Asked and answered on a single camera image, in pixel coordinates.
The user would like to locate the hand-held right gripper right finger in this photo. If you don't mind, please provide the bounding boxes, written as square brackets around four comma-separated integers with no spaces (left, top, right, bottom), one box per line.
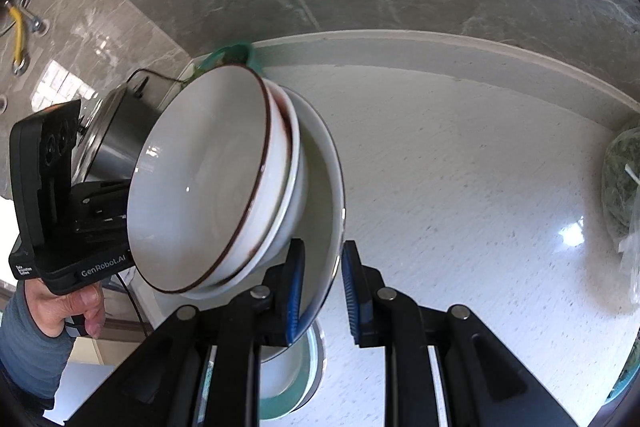
[342,241,576,427]

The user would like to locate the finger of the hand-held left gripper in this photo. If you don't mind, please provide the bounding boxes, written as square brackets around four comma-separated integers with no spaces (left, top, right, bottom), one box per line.
[75,213,128,235]
[72,181,131,214]

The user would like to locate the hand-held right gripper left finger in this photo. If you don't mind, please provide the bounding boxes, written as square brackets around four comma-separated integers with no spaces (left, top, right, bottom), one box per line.
[67,239,306,427]

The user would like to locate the deep teal floral plate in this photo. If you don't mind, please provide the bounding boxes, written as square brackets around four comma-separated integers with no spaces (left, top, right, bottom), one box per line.
[257,327,321,420]

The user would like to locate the white bowl with red print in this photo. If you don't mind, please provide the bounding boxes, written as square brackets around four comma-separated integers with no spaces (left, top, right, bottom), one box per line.
[126,66,273,293]

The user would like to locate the small plain white bowl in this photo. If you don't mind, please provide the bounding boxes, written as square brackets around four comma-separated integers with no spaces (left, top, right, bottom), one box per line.
[175,79,303,300]

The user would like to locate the person's left forearm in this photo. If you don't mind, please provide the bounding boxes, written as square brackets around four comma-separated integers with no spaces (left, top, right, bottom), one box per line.
[0,292,76,410]

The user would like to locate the person's left hand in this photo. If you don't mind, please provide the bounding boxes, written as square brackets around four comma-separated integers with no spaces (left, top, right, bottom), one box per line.
[25,282,106,340]

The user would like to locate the stainless steel rice cooker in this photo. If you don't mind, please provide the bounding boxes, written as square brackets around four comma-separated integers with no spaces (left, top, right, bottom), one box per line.
[80,69,176,185]

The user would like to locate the grey rimmed white plate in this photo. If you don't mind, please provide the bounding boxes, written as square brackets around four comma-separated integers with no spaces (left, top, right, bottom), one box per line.
[295,324,327,413]

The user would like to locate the green plastic basin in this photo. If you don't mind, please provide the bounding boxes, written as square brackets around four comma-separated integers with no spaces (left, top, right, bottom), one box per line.
[192,42,265,75]

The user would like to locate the plastic bag of greens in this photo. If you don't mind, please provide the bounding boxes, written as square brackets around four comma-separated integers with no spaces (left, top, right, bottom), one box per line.
[600,114,640,313]

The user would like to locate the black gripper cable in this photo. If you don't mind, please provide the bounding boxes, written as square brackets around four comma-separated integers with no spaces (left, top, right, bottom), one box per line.
[114,274,153,338]

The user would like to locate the yellow hose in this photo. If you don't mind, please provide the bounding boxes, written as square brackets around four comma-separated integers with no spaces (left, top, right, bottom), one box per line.
[7,4,27,75]

